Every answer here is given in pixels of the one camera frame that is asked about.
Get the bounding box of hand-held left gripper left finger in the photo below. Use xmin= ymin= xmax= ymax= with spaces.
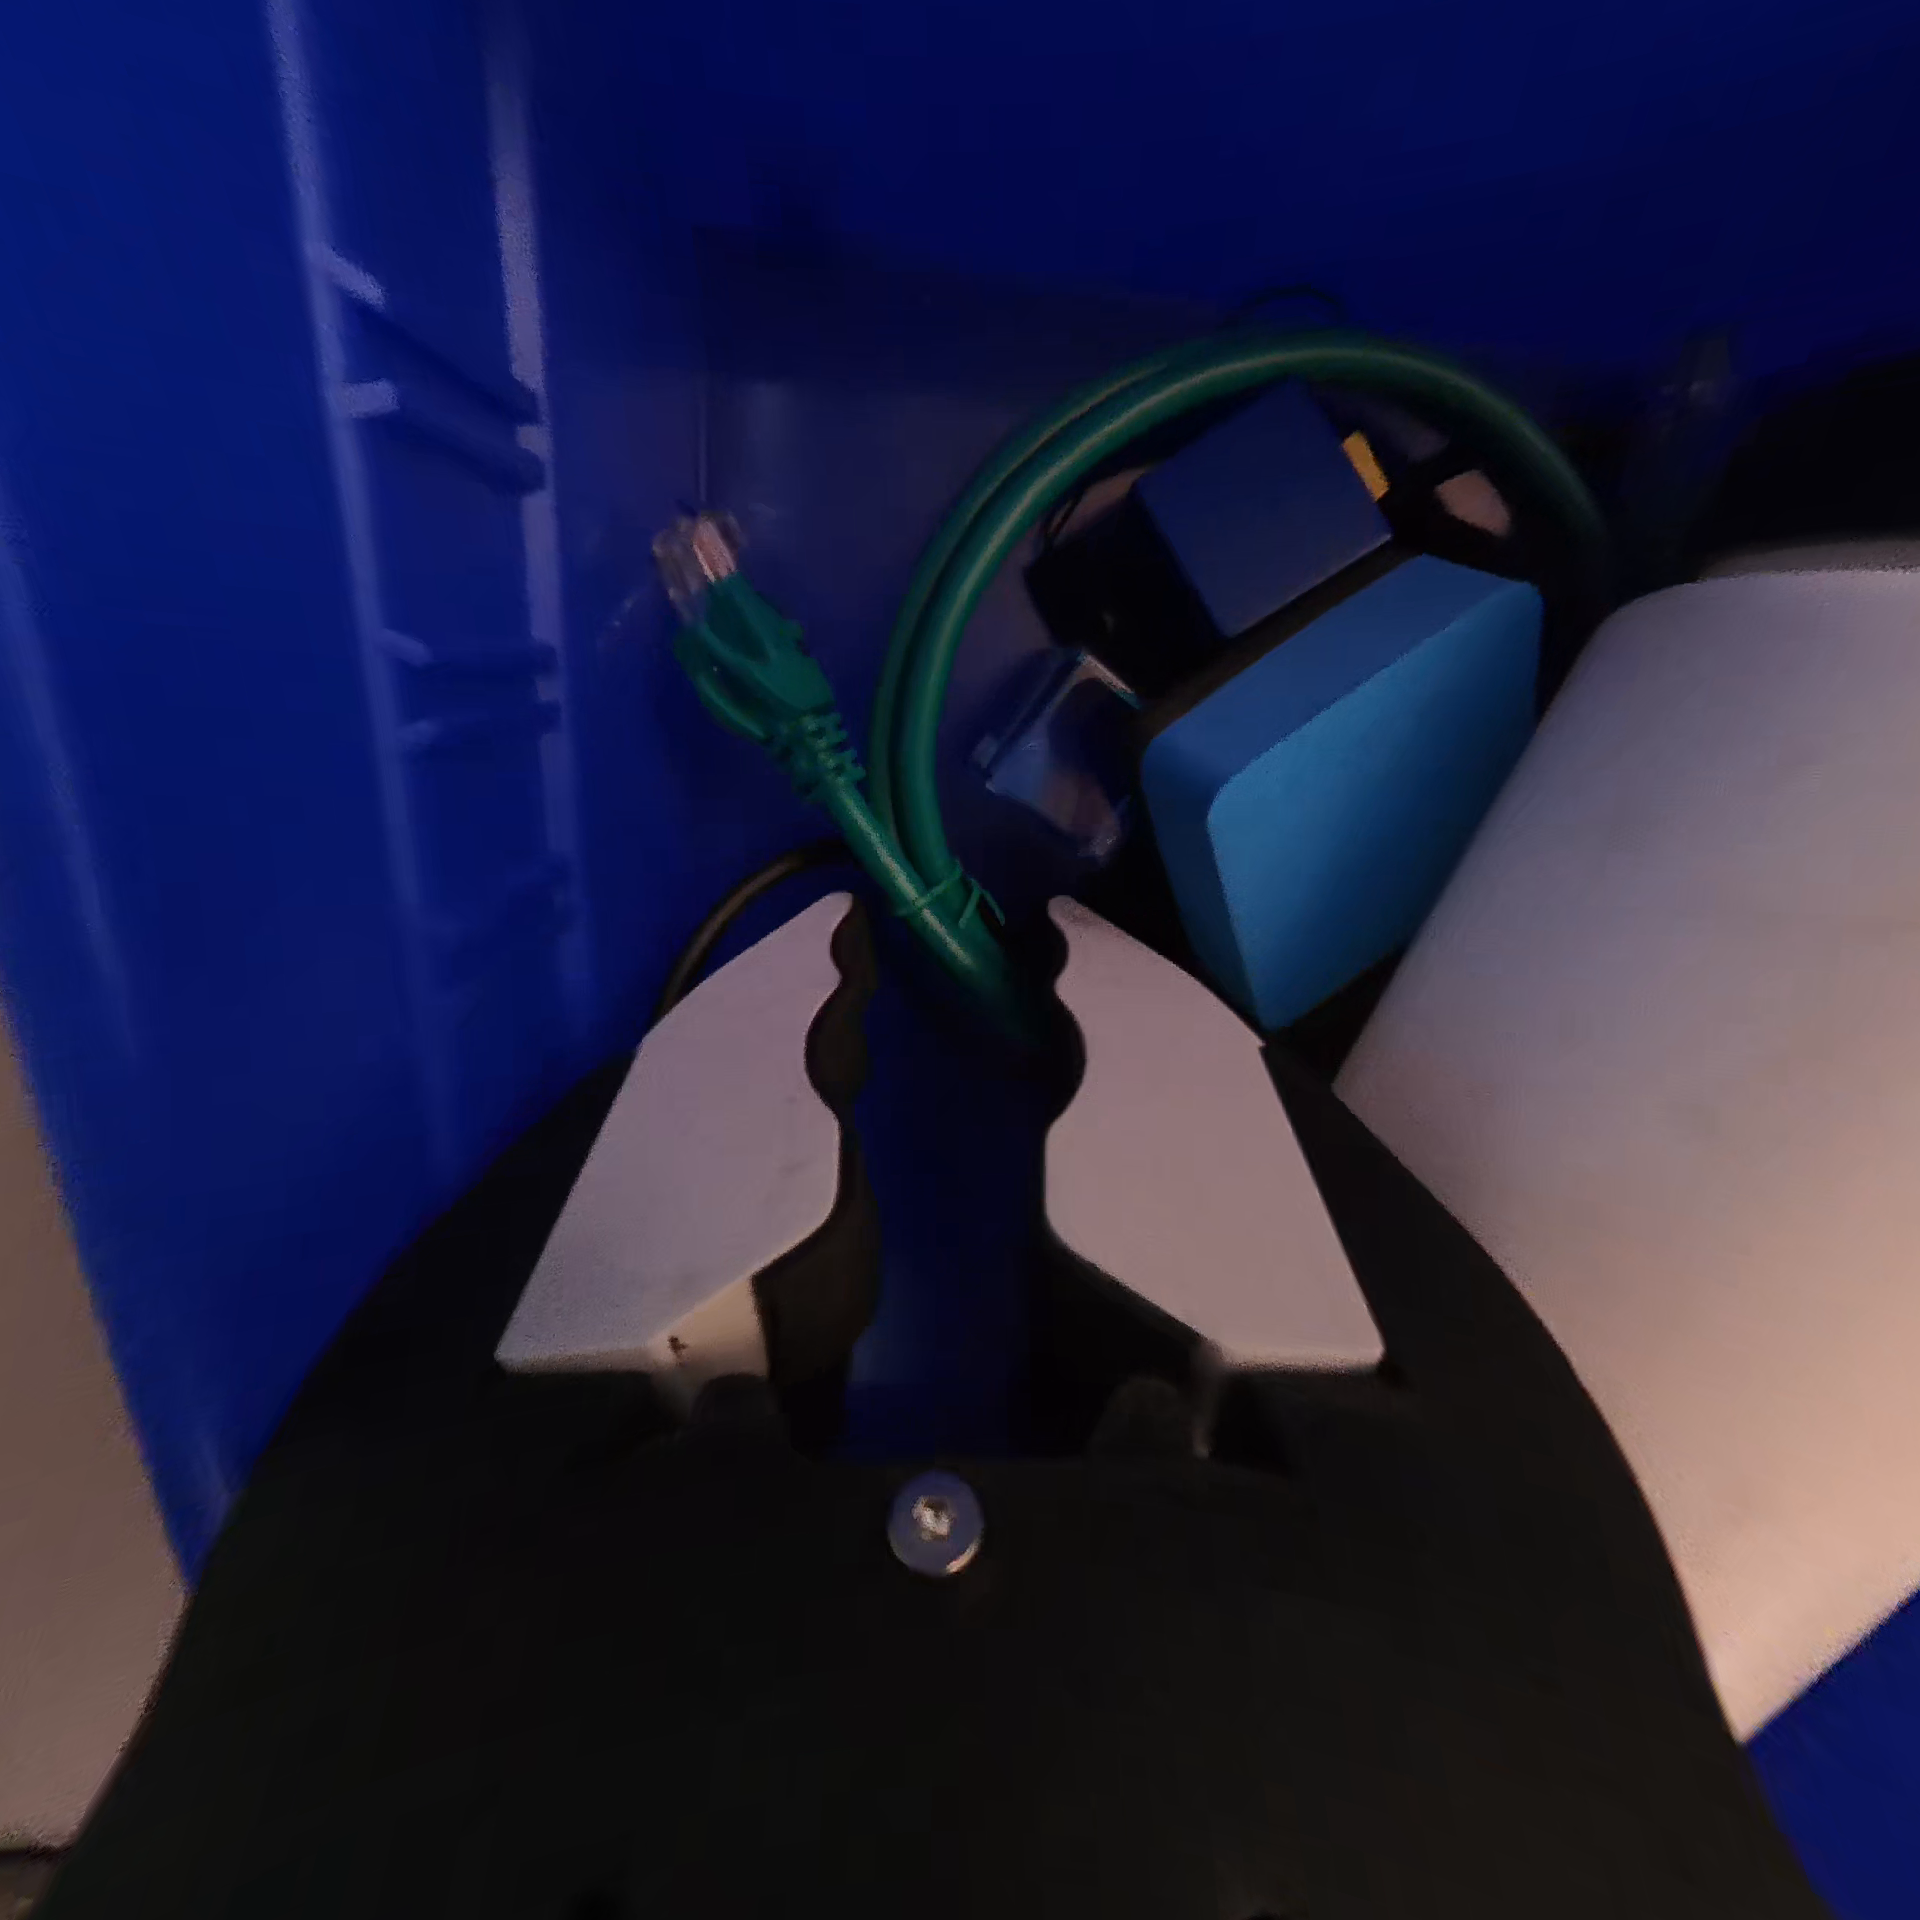
xmin=496 ymin=896 xmax=876 ymax=1374

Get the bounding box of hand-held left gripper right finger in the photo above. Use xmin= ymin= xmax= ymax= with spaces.
xmin=1046 ymin=896 xmax=1386 ymax=1364

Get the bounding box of white round container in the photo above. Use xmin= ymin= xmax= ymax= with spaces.
xmin=1335 ymin=559 xmax=1920 ymax=1737

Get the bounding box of green ethernet cable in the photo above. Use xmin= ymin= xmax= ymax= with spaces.
xmin=651 ymin=330 xmax=1607 ymax=1052

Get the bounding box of blue plastic bin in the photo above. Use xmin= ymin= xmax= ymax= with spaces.
xmin=0 ymin=0 xmax=1920 ymax=1920

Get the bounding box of light blue rounded block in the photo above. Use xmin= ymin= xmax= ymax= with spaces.
xmin=1140 ymin=559 xmax=1548 ymax=1033

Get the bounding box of dark blue cube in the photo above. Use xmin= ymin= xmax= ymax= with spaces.
xmin=1130 ymin=377 xmax=1399 ymax=642

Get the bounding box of black cable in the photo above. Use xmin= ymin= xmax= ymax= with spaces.
xmin=659 ymin=843 xmax=857 ymax=1017

